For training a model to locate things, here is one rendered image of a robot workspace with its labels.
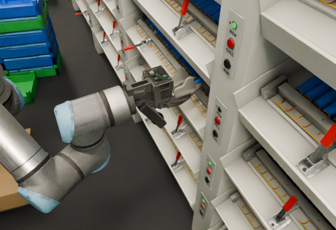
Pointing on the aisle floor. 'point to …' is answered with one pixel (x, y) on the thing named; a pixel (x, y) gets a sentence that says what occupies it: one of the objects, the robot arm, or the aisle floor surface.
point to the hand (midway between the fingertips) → (196, 83)
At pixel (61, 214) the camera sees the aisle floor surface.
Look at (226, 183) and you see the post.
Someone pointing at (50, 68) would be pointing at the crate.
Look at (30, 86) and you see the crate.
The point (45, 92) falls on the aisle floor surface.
